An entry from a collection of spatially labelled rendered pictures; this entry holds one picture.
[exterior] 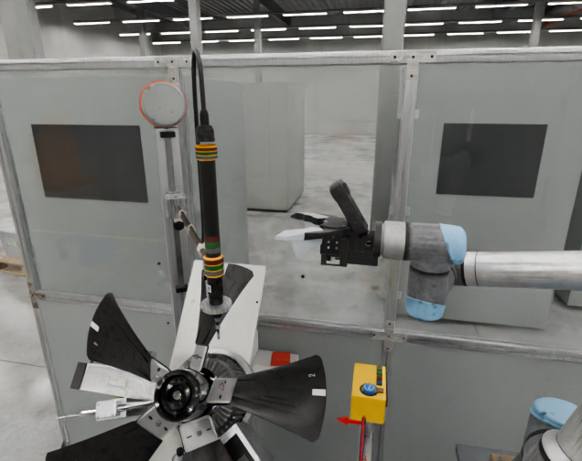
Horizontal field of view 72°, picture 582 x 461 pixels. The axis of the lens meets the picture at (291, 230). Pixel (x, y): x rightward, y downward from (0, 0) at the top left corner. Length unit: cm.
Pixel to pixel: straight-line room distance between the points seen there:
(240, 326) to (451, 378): 94
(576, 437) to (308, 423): 51
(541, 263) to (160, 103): 122
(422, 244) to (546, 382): 124
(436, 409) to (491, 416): 22
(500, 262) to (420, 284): 18
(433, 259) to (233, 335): 75
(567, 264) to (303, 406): 63
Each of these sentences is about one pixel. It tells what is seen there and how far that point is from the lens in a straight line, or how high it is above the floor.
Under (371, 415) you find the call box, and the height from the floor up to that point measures 101.
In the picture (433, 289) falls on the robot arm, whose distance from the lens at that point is 81.
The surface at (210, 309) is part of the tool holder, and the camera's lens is 92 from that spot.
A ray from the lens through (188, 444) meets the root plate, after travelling 111.
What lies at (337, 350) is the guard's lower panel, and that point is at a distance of 179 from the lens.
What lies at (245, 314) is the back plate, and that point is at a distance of 133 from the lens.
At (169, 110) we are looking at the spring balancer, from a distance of 152.
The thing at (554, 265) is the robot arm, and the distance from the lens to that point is 90.
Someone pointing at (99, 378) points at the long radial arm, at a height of 112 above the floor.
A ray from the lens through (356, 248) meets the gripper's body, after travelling 80.
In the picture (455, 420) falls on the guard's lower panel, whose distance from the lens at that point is 199.
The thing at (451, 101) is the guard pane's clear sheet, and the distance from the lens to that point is 150.
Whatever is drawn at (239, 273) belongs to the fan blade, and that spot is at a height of 145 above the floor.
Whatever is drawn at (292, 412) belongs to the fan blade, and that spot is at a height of 120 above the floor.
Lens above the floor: 190
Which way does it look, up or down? 18 degrees down
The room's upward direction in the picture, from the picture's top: straight up
